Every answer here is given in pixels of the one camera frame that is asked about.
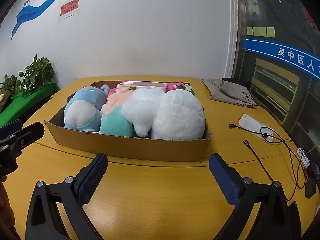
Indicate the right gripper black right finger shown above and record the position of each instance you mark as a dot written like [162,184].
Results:
[275,218]

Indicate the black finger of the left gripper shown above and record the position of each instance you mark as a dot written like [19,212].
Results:
[26,136]
[10,128]

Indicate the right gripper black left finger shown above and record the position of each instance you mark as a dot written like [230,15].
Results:
[44,220]

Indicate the blue plush cat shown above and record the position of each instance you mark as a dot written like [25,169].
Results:
[83,111]

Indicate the pink pig plush teal shirt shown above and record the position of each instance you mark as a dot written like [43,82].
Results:
[112,120]

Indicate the white pink tray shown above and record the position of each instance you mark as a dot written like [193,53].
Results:
[133,85]

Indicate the white plush sheep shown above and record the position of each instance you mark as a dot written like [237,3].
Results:
[172,115]

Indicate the pink plush bear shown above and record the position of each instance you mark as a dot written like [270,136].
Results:
[170,86]

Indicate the green tablecloth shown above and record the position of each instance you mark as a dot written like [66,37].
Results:
[22,108]

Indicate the green potted plant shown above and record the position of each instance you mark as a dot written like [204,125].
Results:
[11,84]
[36,75]

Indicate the black power adapter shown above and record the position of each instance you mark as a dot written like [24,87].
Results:
[312,178]

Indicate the white power strip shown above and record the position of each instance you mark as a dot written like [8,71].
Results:
[303,158]

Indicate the white paper packet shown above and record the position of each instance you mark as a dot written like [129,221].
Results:
[257,128]

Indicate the brown cardboard box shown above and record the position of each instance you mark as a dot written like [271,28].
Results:
[87,144]

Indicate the grey canvas bag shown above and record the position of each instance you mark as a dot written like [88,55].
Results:
[228,92]

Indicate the blue banner with white text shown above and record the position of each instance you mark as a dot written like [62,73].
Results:
[300,59]

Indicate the yellow sticky note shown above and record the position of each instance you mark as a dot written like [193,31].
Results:
[262,31]
[249,31]
[256,31]
[270,32]

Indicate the round red window sticker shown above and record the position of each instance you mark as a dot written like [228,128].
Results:
[310,21]

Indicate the cartoon sheep poster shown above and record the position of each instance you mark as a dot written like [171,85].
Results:
[254,11]

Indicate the red wall notice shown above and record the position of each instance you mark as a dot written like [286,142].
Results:
[69,7]

